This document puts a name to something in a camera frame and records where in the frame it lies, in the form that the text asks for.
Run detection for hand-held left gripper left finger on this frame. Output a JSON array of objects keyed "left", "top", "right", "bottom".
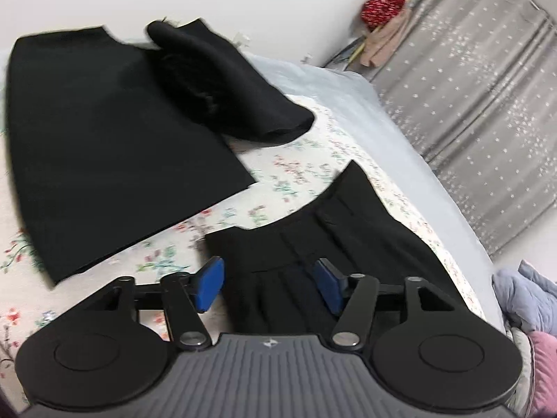
[{"left": 83, "top": 256, "right": 227, "bottom": 351}]

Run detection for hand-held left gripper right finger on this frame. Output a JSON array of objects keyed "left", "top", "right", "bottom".
[{"left": 313, "top": 258, "right": 466, "bottom": 351}]

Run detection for black pleated pants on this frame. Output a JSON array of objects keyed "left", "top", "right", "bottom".
[{"left": 204, "top": 160, "right": 486, "bottom": 336}]

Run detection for white floral blanket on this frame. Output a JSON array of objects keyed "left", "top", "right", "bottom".
[{"left": 0, "top": 96, "right": 488, "bottom": 414}]

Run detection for large flat black garment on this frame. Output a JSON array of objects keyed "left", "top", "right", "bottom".
[{"left": 5, "top": 25, "right": 258, "bottom": 289}]

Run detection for light blue bed sheet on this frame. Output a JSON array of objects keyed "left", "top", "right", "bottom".
[{"left": 244, "top": 52, "right": 508, "bottom": 327}]

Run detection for blue-grey cloth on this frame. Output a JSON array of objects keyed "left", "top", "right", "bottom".
[{"left": 492, "top": 260, "right": 557, "bottom": 336}]

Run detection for black folded garment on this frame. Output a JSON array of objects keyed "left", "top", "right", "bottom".
[{"left": 146, "top": 18, "right": 315, "bottom": 144}]

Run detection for pink quilt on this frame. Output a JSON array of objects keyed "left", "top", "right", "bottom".
[{"left": 524, "top": 330, "right": 557, "bottom": 415}]

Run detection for grey star-patterned curtain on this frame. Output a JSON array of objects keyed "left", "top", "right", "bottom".
[{"left": 370, "top": 0, "right": 557, "bottom": 257}]

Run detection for beige pink garment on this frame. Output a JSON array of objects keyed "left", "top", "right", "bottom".
[{"left": 359, "top": 9, "right": 414, "bottom": 68}]

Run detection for red floral garment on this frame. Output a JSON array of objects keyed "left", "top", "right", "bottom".
[{"left": 361, "top": 0, "right": 414, "bottom": 31}]

